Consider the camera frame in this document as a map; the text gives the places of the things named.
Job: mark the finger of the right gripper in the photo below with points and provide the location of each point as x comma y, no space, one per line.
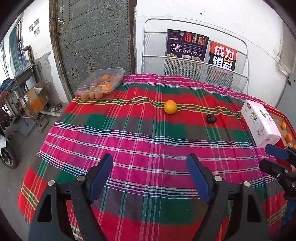
280,153
273,169

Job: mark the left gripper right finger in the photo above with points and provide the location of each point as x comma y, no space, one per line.
247,219

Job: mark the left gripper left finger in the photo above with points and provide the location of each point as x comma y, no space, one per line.
51,220

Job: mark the small orange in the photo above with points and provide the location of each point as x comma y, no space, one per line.
283,126

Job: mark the large orange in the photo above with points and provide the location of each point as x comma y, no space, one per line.
170,107

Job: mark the red cardboard tray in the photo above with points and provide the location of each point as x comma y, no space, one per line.
278,118

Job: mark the pink white tissue pack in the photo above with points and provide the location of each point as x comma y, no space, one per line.
261,125

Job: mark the scooter wheel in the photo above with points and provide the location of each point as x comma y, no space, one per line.
8,157

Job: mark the dark plum right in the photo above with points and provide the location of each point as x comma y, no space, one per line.
211,118

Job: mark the red black magazine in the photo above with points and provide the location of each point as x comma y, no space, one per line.
222,56

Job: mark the cardboard box on floor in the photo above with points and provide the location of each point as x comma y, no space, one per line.
36,98

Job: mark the metal shelf cart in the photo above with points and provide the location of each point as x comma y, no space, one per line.
19,86

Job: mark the plaid red green tablecloth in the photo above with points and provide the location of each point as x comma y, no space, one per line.
150,194

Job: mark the metal mesh magazine rack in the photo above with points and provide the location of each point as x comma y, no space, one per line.
151,54

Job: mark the clear plastic fruit container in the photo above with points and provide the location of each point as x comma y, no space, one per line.
99,83

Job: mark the dark cookbook magazine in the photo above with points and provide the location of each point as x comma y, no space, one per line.
186,45

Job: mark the studded metal door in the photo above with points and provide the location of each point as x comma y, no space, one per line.
90,35

